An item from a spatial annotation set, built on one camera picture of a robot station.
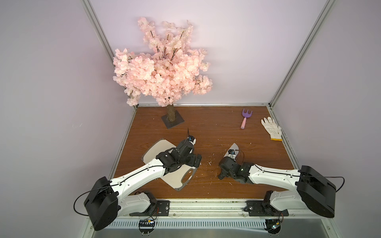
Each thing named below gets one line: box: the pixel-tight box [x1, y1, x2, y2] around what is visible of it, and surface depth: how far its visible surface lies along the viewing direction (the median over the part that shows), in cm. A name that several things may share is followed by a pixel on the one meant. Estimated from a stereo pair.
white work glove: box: [260, 116, 283, 142], surface depth 108 cm
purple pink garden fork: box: [240, 108, 254, 130], surface depth 115 cm
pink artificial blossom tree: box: [112, 17, 213, 122], surface depth 72 cm
